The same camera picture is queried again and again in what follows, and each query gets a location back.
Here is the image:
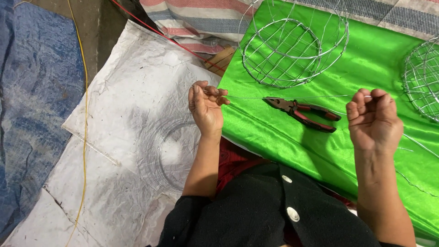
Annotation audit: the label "yellow cord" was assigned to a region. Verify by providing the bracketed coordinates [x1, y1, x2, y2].
[63, 0, 89, 247]

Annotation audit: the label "green satin cloth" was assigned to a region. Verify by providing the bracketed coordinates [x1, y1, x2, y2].
[217, 0, 439, 241]

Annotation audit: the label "dense round wire basket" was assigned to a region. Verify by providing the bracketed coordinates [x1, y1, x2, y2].
[403, 36, 439, 123]

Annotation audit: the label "blue tarpaulin sheet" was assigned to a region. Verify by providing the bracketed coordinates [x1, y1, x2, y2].
[0, 0, 86, 241]

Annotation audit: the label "loose bent steel wire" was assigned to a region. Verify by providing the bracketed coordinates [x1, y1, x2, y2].
[394, 133, 439, 198]

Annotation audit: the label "red and black pliers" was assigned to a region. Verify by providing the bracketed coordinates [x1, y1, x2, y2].
[262, 97, 342, 134]

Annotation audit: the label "round wire basket frame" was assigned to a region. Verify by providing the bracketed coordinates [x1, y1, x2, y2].
[238, 0, 350, 89]

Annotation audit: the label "coil of steel wire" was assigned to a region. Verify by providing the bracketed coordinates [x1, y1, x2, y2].
[136, 113, 203, 196]

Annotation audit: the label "person's red garment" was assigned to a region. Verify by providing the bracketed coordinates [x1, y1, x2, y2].
[215, 137, 271, 196]

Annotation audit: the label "wooden block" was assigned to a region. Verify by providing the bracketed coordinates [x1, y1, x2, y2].
[203, 45, 236, 77]

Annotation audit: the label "thin straight steel wire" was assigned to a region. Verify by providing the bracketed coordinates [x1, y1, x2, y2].
[191, 85, 372, 101]

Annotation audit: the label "person's left hand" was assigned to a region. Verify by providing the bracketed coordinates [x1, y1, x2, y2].
[188, 81, 231, 138]

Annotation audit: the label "red cord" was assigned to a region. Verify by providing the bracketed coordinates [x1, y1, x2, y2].
[110, 0, 227, 72]

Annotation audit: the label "person's right hand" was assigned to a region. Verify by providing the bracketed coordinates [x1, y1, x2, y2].
[346, 88, 404, 151]

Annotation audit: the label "person's black buttoned cardigan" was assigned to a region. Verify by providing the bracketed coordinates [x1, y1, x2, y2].
[146, 163, 405, 247]

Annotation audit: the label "striped woven plastic sheet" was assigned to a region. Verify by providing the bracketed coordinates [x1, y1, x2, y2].
[139, 0, 439, 55]

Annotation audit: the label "white woven plastic sack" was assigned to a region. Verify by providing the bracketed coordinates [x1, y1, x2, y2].
[0, 19, 223, 247]

